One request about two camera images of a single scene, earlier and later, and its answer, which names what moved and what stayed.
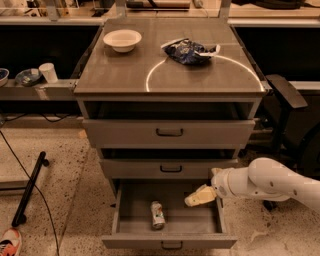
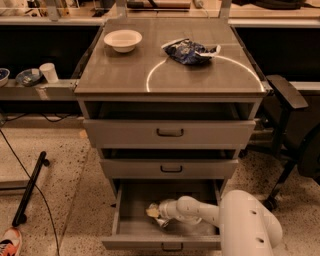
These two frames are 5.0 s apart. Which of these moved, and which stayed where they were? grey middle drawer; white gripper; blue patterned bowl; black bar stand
Moved: white gripper
Stayed: grey middle drawer; black bar stand; blue patterned bowl
